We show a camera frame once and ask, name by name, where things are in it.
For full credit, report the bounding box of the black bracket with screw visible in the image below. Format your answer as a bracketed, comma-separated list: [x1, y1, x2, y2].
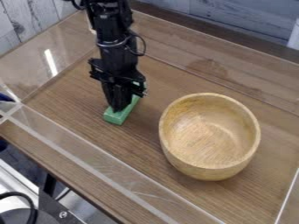
[36, 190, 87, 224]

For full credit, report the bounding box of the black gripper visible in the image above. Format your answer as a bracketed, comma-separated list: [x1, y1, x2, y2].
[88, 43, 145, 112]

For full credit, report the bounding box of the light wooden bowl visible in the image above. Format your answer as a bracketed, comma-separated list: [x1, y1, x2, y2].
[159, 93, 261, 181]

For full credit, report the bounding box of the black cable lower left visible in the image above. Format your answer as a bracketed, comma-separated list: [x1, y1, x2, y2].
[0, 191, 40, 224]

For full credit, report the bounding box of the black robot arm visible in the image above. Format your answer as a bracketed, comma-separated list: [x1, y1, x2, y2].
[64, 0, 145, 112]

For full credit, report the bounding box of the black metal table leg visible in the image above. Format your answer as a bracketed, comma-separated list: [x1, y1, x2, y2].
[42, 174, 57, 197]

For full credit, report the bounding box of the green rectangular block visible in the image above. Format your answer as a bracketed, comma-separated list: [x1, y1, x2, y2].
[103, 95, 140, 125]

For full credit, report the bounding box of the clear acrylic tray enclosure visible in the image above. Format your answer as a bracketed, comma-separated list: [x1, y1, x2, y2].
[0, 3, 299, 224]

